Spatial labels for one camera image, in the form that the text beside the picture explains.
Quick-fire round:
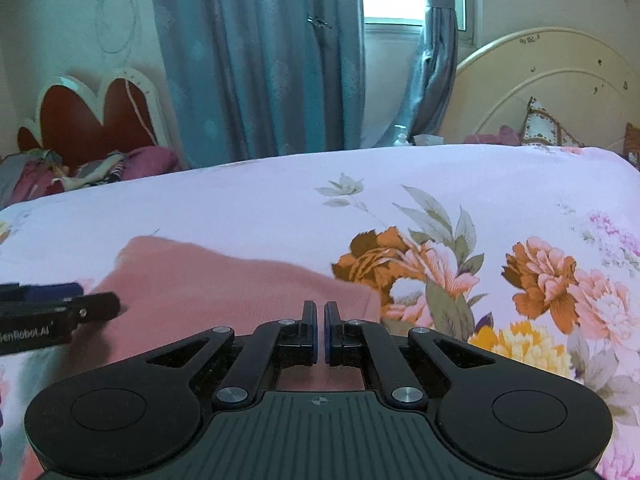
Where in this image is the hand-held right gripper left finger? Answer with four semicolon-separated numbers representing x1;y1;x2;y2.
144;301;319;408

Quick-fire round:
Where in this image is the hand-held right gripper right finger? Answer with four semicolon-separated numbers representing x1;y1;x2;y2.
324;301;497;406

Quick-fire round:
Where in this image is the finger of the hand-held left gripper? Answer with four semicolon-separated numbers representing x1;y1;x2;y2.
0;282;85;305
0;292;122;330

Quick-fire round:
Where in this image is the pink shirt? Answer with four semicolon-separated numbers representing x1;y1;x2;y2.
15;235;382;480

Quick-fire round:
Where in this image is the pile of clothes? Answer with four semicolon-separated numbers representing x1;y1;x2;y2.
0;146;183;211

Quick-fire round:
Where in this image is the floral bedsheet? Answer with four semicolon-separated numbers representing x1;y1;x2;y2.
0;144;640;480

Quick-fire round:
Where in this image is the purple cloth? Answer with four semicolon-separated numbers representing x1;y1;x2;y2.
462;125;524;147

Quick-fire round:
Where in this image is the wide blue curtain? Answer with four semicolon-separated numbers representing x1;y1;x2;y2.
150;0;367;168

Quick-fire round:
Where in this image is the tied blue curtain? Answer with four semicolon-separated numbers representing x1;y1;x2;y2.
409;0;477;143

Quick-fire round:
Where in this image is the patterned pillow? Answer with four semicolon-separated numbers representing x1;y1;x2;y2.
622;122;640;171
522;97;585;149

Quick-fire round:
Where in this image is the cream wooden headboard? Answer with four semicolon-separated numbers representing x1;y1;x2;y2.
440;27;640;155

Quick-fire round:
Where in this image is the red headboard with white frame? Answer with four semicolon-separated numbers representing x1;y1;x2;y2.
17;67;176;171

